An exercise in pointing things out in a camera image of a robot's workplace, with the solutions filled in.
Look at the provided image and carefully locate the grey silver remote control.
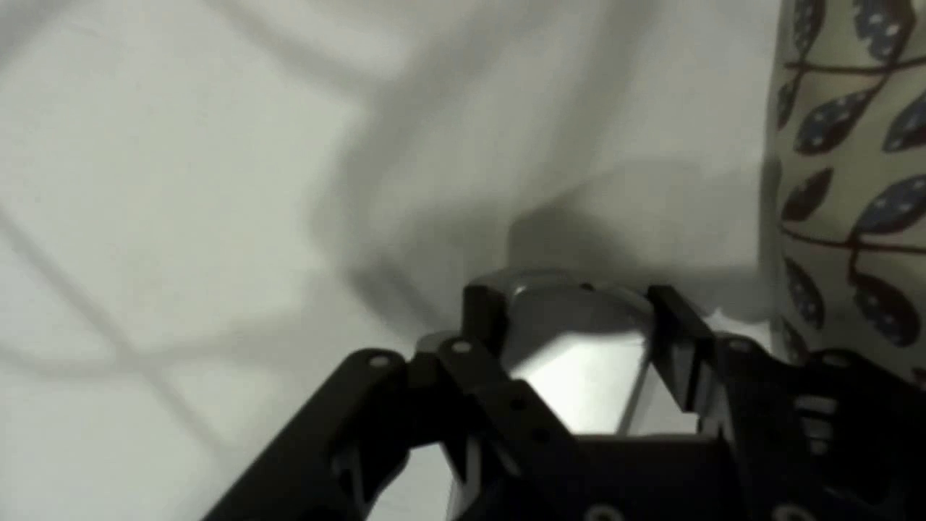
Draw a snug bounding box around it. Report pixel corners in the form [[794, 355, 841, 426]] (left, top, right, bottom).
[[497, 268, 659, 439]]

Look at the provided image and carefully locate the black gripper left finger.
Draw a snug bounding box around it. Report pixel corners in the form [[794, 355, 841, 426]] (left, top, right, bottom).
[[200, 279, 601, 521]]

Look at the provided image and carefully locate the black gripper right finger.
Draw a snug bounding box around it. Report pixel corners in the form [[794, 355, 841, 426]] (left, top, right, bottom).
[[646, 284, 926, 521]]

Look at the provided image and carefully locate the white sofa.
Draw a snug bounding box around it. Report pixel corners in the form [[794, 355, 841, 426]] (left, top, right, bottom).
[[0, 0, 805, 521]]

